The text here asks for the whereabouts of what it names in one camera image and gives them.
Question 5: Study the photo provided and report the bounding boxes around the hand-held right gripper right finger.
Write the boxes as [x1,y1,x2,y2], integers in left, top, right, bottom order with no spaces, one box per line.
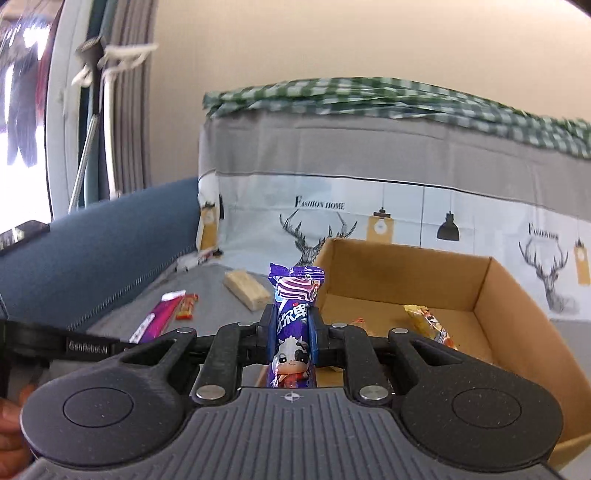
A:
[309,307,462,404]

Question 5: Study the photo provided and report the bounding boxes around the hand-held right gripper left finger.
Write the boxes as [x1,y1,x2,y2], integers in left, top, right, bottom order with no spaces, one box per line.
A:
[122,307,278,402]

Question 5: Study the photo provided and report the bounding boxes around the purple candy bar packet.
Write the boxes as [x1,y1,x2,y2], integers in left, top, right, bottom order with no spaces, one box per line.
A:
[268,262,326,389]

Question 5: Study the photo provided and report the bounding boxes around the yellow snack packet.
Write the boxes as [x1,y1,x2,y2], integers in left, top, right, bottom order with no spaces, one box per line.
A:
[403,304,459,352]

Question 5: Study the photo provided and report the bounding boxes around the cardboard box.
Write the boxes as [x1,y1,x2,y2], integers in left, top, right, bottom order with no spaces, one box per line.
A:
[311,237,591,472]

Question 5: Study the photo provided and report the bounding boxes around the person's left hand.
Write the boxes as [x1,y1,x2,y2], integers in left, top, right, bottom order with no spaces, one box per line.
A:
[0,383,37,463]

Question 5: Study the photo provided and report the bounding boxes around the beige wafer bar packet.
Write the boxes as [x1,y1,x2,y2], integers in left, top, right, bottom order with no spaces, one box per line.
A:
[224,270,272,311]

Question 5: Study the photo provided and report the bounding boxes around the red gold candy packet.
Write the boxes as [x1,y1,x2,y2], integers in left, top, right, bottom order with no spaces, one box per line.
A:
[175,293,199,321]

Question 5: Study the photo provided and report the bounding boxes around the white purple sachet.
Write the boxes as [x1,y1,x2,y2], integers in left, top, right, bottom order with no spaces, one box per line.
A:
[128,291,186,344]

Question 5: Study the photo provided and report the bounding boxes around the grey metal pole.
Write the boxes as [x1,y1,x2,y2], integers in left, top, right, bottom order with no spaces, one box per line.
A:
[68,113,100,214]

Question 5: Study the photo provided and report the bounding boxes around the deer printed cloth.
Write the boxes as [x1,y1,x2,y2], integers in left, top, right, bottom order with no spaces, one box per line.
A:
[196,111,591,324]

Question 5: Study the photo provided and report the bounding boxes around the white framed window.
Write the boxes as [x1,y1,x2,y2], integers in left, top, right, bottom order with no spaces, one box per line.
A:
[0,0,109,227]

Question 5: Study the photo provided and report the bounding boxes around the grey curtain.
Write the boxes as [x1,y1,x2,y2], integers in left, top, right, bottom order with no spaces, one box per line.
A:
[90,0,158,204]

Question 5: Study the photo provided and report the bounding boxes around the green checked cloth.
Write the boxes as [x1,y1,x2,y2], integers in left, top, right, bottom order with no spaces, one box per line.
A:
[203,76,591,161]

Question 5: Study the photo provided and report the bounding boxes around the hanging dark clothes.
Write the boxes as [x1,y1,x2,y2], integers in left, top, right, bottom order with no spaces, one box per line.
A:
[0,14,47,169]

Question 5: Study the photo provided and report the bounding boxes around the white curtain tieback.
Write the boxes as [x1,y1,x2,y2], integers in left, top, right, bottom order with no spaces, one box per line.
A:
[71,38,158,88]

